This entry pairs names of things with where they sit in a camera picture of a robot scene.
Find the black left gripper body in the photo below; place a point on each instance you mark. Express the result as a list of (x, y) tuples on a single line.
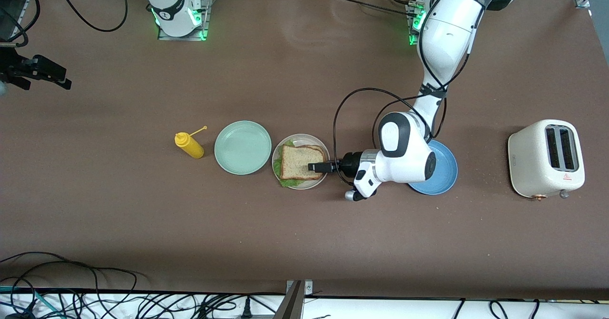
[(352, 163)]

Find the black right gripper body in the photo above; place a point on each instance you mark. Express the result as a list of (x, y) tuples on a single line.
[(13, 66)]

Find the brown bread slice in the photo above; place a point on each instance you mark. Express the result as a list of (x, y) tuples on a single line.
[(297, 162)]

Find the green lettuce leaf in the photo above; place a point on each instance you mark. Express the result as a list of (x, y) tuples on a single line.
[(285, 183)]

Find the yellow squeeze bottle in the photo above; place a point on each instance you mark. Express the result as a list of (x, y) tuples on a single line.
[(190, 147)]

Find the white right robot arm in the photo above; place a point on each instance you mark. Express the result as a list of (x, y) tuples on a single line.
[(173, 9)]

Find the beige plate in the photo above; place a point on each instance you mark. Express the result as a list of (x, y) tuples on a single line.
[(304, 138)]

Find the mint green plate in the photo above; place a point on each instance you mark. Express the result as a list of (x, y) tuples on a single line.
[(242, 147)]

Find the blue plate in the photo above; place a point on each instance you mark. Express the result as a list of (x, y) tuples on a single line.
[(445, 176)]

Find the black power plug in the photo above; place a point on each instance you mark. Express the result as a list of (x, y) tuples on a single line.
[(246, 309)]

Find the white toaster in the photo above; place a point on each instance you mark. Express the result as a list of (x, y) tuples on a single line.
[(528, 166)]

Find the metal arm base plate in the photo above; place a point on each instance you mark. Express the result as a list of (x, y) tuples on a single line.
[(411, 37), (206, 24)]

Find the grey metal post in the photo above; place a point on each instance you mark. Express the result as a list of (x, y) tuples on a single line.
[(291, 304)]

